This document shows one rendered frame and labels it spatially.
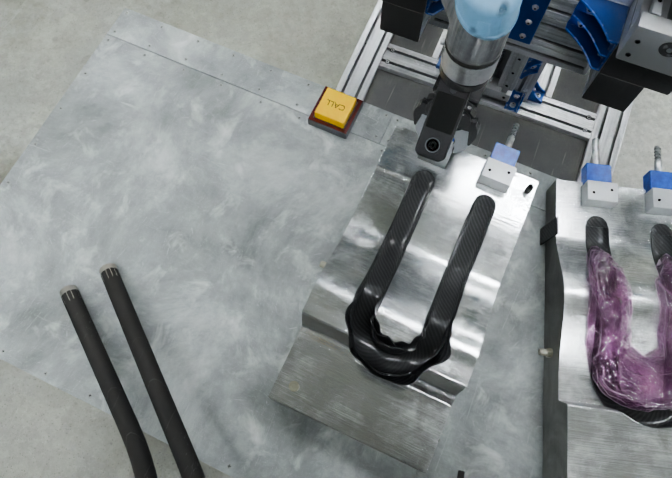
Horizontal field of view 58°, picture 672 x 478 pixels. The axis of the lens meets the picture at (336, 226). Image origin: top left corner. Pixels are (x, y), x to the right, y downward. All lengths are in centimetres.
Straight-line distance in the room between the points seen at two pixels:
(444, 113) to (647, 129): 151
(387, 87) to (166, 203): 98
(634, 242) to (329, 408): 57
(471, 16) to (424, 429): 59
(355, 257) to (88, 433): 119
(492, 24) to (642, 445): 62
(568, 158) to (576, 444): 111
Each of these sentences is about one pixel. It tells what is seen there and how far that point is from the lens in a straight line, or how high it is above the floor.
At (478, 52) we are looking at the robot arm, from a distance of 79.
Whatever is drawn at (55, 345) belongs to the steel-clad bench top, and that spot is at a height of 80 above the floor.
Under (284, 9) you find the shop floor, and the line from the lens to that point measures 237.
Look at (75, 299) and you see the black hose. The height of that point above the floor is 83.
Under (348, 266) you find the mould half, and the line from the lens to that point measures 94.
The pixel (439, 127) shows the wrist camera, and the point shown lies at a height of 106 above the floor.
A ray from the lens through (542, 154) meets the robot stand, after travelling 190.
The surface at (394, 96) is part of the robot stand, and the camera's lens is 191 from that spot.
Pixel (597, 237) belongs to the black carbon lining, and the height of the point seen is 85.
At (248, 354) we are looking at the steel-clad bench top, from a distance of 104.
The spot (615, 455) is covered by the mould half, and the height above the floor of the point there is 91.
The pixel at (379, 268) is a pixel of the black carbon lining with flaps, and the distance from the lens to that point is 96.
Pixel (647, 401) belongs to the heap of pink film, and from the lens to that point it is 103.
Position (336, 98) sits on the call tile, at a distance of 116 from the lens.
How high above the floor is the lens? 182
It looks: 70 degrees down
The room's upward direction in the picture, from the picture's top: straight up
